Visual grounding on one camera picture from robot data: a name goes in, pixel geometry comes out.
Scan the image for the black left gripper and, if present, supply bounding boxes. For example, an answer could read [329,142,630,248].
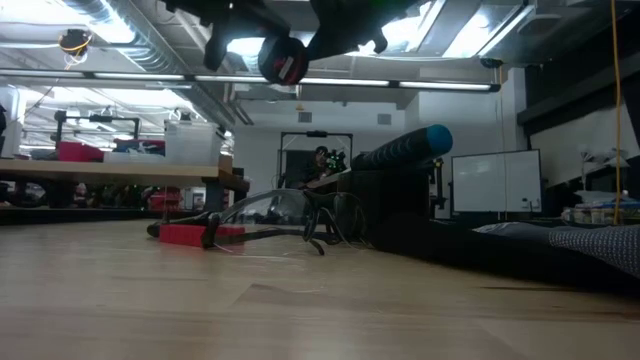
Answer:
[162,0,301,71]

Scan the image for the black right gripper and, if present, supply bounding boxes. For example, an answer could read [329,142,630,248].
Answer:
[307,0,431,60]

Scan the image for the overhead light bar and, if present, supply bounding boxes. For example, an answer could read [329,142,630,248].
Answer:
[0,68,502,94]

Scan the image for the person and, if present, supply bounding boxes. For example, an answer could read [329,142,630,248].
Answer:
[298,144,346,190]

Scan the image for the translucent plastic storage box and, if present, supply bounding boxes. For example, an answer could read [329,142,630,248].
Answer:
[163,118,225,167]

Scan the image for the clear safety glasses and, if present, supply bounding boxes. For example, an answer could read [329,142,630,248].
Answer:
[146,188,372,257]

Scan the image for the red storage crate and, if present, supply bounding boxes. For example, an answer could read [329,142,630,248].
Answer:
[147,187,185,212]

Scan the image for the long wooden workbench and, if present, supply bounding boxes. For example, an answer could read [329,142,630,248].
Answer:
[0,154,251,211]

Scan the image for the small red bin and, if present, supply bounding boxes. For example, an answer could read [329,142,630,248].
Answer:
[56,140,105,163]

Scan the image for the white whiteboard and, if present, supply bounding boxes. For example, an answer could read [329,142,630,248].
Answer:
[450,148,544,215]

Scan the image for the small red circuit board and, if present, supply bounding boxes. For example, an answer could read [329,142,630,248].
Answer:
[158,223,247,250]

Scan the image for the pile of assorted supplies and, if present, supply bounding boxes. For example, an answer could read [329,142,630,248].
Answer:
[559,197,640,226]

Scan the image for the black grey work glove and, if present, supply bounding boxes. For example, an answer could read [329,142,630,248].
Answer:
[372,214,640,297]

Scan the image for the blue black handled screwdriver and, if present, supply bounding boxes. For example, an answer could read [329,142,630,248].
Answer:
[304,123,454,191]

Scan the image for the black yellow ceiling cable reel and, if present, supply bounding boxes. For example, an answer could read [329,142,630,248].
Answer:
[57,28,95,57]

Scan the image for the black aluminium table frame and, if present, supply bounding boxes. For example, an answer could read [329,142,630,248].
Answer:
[0,206,169,226]

